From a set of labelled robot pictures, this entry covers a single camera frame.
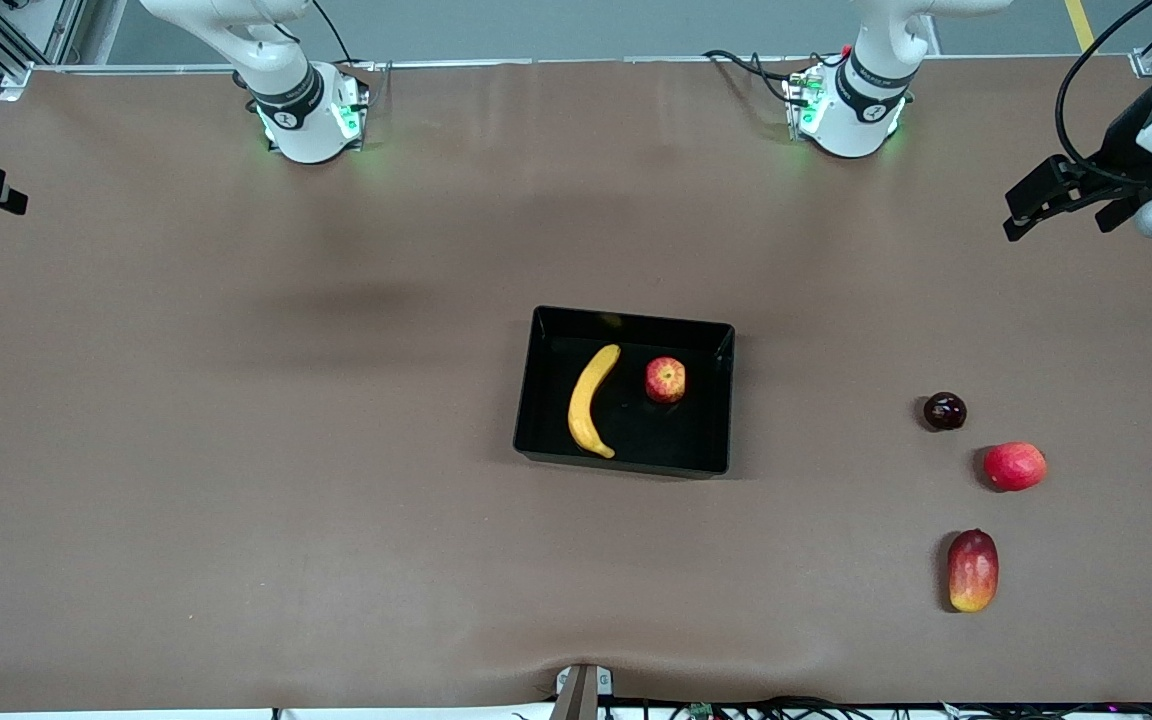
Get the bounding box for small red yellow apple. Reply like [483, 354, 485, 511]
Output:
[645, 357, 687, 405]

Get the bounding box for black plastic tray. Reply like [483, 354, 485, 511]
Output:
[513, 305, 736, 480]

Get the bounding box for yellow banana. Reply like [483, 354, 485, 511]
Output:
[567, 344, 623, 460]

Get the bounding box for dark purple plum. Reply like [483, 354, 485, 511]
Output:
[923, 392, 968, 433]

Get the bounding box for red round apple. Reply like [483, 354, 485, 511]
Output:
[983, 441, 1048, 493]

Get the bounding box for red yellow mango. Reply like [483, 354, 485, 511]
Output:
[946, 529, 1000, 614]

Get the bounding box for brown table mat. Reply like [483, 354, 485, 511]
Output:
[0, 55, 1152, 713]

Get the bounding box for aluminium frame with diagonal struts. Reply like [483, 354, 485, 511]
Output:
[0, 0, 87, 101]

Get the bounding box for black left base cable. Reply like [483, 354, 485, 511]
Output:
[701, 48, 807, 106]

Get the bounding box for black base cable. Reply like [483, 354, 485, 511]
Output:
[701, 48, 807, 106]
[311, 0, 392, 101]

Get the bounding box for black right base cable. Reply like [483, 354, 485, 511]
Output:
[311, 0, 392, 101]

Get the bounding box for silver table edge rail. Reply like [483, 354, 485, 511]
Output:
[0, 55, 1147, 76]

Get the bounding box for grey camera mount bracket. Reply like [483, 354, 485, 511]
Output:
[551, 663, 615, 720]

